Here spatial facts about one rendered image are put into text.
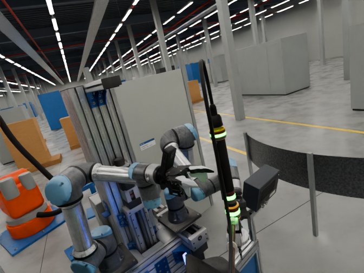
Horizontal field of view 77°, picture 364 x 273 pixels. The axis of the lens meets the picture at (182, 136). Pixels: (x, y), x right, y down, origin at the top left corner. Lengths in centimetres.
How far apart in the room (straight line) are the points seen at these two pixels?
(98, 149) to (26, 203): 317
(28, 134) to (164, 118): 633
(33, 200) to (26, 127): 430
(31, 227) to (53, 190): 347
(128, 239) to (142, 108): 140
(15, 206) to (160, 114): 279
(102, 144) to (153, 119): 129
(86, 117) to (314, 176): 213
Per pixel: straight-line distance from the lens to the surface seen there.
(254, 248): 167
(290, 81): 1062
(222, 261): 114
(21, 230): 460
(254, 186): 146
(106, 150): 144
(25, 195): 446
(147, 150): 261
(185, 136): 133
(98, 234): 138
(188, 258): 80
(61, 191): 109
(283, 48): 1033
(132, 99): 250
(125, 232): 168
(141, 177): 88
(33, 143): 856
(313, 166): 257
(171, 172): 78
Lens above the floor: 199
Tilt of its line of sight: 16 degrees down
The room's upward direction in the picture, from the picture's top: 13 degrees counter-clockwise
